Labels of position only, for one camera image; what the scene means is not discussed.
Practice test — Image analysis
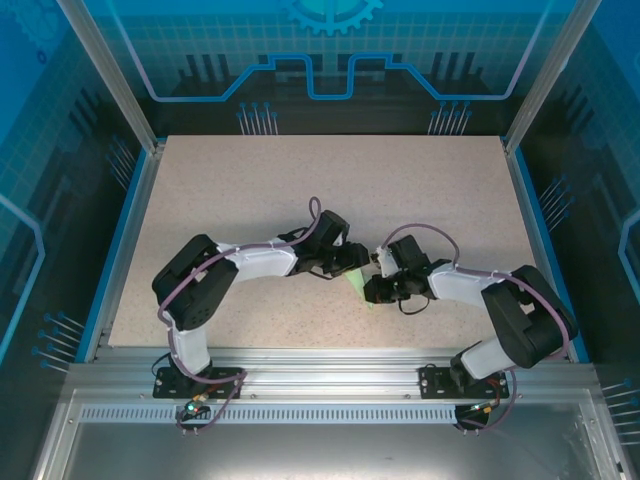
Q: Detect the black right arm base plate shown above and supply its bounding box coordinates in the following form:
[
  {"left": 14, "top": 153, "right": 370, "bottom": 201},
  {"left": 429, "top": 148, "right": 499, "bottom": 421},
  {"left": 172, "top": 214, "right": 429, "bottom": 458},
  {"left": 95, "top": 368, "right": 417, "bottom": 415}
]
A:
[{"left": 418, "top": 363, "right": 511, "bottom": 401}]

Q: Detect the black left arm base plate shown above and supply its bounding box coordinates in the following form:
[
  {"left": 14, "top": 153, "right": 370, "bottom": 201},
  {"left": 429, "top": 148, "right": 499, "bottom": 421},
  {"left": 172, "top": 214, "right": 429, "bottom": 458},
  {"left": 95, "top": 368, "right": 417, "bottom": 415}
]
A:
[{"left": 152, "top": 366, "right": 246, "bottom": 401}]

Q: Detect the aluminium mounting rail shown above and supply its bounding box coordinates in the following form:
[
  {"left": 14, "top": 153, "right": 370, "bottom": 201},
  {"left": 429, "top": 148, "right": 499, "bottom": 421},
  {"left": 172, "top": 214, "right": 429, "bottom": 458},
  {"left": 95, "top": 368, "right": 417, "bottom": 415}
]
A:
[{"left": 67, "top": 347, "right": 599, "bottom": 397}]

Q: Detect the light green sponge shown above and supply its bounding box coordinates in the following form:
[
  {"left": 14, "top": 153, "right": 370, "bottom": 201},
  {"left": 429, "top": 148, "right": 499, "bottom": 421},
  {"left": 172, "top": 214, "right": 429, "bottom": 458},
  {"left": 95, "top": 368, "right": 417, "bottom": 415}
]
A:
[{"left": 344, "top": 268, "right": 380, "bottom": 309}]

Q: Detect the slotted metal cable duct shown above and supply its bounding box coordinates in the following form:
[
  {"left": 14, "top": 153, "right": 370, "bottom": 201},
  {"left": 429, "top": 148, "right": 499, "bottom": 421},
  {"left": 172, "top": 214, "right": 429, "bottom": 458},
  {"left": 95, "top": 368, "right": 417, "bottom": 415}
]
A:
[{"left": 79, "top": 405, "right": 461, "bottom": 425}]

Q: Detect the cable connector with green light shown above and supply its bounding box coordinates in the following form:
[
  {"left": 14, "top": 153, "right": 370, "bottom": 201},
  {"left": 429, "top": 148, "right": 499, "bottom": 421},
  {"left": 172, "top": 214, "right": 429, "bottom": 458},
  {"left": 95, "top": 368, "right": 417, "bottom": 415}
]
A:
[{"left": 179, "top": 394, "right": 211, "bottom": 419}]

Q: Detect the aluminium side rail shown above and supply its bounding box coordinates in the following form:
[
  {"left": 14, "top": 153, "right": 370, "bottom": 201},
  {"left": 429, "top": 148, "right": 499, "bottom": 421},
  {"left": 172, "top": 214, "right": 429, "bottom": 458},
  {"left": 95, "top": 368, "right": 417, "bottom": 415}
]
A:
[
  {"left": 82, "top": 142, "right": 169, "bottom": 364},
  {"left": 501, "top": 139, "right": 591, "bottom": 364}
]

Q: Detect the aluminium frame post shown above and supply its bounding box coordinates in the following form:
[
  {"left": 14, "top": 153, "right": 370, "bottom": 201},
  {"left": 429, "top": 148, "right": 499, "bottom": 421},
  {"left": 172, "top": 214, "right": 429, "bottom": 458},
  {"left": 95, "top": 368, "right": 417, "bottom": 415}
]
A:
[
  {"left": 501, "top": 0, "right": 604, "bottom": 154},
  {"left": 55, "top": 0, "right": 167, "bottom": 154}
]

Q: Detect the sheet metal panel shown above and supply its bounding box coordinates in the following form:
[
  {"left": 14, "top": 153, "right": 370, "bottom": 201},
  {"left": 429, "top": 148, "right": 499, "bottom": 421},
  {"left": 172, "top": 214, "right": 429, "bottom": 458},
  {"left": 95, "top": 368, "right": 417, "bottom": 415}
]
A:
[{"left": 29, "top": 389, "right": 631, "bottom": 480}]

